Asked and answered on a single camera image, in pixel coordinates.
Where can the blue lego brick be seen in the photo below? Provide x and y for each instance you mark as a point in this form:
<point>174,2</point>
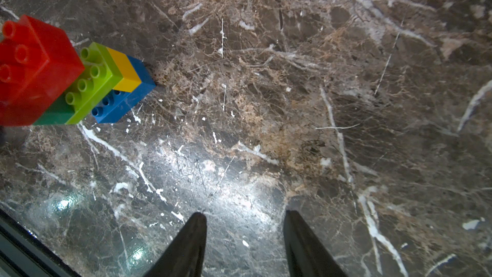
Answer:
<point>117,104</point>

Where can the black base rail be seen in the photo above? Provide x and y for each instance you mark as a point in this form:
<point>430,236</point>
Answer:
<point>22,254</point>

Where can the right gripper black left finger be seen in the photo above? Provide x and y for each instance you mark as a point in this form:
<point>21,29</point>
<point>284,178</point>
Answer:
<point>185,254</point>

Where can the lime green lego brick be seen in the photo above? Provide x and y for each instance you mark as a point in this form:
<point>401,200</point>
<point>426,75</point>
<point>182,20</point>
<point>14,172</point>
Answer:
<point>99,77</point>

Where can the small yellow lego brick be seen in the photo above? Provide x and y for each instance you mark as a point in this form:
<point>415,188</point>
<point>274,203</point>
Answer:
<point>130,79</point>

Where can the small green lego brick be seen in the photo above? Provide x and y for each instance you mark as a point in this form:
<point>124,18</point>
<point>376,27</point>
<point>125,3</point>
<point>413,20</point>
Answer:
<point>55,115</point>

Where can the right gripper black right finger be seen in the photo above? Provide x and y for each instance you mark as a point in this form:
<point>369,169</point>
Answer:
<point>306,255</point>

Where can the red lego brick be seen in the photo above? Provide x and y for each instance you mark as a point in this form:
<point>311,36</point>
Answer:
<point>38,63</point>

